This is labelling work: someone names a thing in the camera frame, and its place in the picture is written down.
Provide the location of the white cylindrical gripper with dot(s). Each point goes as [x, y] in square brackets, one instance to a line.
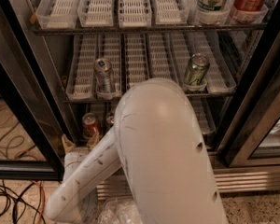
[76, 153]

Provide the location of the red coke can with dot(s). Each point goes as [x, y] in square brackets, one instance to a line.
[91, 125]

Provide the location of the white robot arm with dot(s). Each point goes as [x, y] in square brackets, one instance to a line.
[157, 141]

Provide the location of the green soda can bottom shelf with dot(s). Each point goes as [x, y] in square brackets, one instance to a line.
[109, 120]

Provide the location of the glass fridge door left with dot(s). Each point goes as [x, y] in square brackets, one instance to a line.
[32, 68]

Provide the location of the glass fridge door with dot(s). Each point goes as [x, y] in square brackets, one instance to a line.
[255, 107]
[32, 68]

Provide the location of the silver blue can middle shelf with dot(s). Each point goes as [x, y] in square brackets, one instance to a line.
[104, 75]

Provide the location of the green can middle shelf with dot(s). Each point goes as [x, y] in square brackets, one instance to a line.
[196, 70]

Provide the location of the steel fridge base grille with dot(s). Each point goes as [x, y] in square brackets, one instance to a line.
[229, 180]

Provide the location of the glass fridge door right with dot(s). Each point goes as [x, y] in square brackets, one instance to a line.
[255, 107]

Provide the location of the clear plastic bag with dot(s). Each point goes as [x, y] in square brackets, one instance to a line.
[119, 211]

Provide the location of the middle wire shelf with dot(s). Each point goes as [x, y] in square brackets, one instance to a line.
[189, 95]

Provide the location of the top wire shelf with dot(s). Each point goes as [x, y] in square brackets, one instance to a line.
[37, 30]

